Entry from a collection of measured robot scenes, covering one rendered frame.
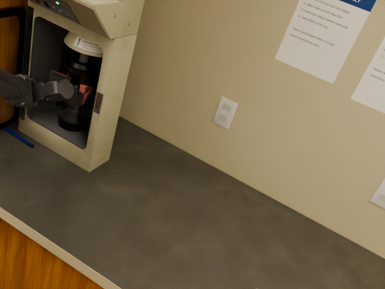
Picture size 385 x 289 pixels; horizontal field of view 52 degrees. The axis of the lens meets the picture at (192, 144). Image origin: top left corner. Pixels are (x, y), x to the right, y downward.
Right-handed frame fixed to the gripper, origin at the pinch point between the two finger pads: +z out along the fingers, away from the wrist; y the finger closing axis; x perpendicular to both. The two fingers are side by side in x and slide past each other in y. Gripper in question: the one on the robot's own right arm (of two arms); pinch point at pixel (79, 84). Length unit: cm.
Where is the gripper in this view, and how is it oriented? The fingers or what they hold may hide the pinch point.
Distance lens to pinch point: 137.8
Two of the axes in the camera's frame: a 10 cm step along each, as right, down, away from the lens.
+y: -8.7, -4.3, 2.4
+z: 3.9, -3.2, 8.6
